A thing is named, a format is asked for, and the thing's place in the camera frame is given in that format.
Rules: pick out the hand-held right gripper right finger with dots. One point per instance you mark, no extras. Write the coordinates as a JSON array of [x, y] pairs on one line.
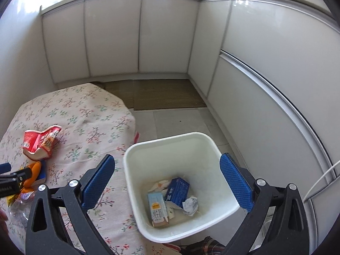
[[236, 183]]

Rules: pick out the yellow snack packet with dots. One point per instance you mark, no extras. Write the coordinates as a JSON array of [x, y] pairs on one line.
[[11, 199]]

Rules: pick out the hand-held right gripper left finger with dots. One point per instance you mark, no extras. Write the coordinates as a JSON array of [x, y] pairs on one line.
[[98, 183]]

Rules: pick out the dark floor mat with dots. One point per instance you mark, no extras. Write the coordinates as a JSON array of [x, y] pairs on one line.
[[117, 90]]

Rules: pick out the blue carton box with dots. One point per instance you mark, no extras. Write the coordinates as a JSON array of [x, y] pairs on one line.
[[176, 191]]

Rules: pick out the plaid clothing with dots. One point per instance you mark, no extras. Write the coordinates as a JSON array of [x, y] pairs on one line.
[[204, 245]]

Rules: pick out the brown floor mat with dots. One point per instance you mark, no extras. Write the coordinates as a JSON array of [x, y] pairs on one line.
[[164, 93]]

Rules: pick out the red snack bag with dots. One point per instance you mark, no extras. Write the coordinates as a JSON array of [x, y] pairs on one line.
[[39, 140]]

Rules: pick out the white plastic trash bin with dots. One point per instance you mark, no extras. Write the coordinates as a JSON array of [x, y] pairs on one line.
[[212, 159]]

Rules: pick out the floral tablecloth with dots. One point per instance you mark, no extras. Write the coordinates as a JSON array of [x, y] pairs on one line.
[[79, 111]]

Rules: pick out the white kitchen cabinets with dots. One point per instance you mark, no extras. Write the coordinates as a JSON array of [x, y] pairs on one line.
[[164, 32]]

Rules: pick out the small blue flat box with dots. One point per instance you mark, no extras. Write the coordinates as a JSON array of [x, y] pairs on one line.
[[41, 175]]

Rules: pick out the paper ball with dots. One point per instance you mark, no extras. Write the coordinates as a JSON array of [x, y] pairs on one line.
[[191, 204]]

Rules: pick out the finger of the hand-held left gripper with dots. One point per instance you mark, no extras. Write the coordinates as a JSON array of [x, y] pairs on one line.
[[4, 167], [18, 176]]

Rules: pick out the light blue milk carton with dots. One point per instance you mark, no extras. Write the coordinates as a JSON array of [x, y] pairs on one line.
[[156, 207]]

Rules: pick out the clear plastic bottle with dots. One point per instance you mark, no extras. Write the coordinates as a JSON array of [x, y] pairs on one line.
[[20, 204]]

